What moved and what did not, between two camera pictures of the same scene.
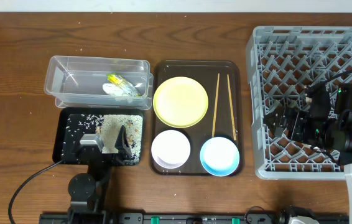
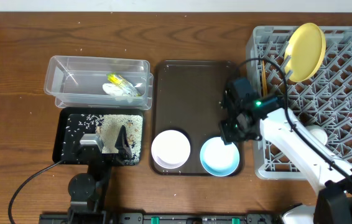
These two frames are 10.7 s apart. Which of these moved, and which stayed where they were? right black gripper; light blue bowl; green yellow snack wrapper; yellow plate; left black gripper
Moved: yellow plate; right black gripper
Stayed: left black gripper; light blue bowl; green yellow snack wrapper
